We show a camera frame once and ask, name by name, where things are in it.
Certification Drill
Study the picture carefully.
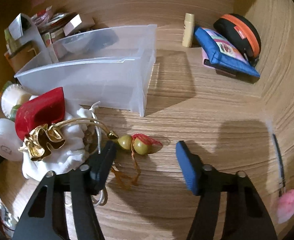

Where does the pink white round jar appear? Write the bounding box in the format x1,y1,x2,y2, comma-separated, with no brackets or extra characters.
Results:
0,118,23,161

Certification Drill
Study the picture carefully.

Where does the white drawstring cloth bag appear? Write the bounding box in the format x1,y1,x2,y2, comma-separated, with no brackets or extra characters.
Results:
20,100,100,181

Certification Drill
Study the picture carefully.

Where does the red velvet gift pouch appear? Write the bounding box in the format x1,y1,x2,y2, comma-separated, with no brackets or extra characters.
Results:
15,87,65,141

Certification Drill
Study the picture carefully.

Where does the green bead tassel charm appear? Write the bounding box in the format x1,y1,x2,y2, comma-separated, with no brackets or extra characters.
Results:
110,133,163,190

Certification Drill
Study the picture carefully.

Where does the translucent white plastic cup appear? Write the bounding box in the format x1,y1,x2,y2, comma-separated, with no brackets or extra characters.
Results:
1,84,31,119

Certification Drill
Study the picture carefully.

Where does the brown mug with lid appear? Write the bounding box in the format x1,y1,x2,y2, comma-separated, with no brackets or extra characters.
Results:
8,41,39,73

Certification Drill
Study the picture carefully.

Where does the clear plastic storage bin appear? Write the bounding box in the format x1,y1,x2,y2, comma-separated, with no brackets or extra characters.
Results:
15,24,157,116

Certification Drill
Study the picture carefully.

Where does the blue patchwork zipper pouch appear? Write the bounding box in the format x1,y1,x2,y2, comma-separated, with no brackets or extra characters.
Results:
194,26,260,78

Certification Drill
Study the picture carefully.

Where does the stack of booklets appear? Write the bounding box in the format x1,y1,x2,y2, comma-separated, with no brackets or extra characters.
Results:
31,6,76,47

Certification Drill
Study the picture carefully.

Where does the black orange round case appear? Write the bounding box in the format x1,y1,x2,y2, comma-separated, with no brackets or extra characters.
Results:
213,13,262,67

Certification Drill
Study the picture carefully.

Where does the cream lotion bottle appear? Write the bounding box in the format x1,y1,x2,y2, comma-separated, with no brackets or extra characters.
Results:
182,13,195,48

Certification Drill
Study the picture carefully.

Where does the small white pink box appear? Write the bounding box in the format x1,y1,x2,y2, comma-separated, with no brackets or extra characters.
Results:
63,14,95,36

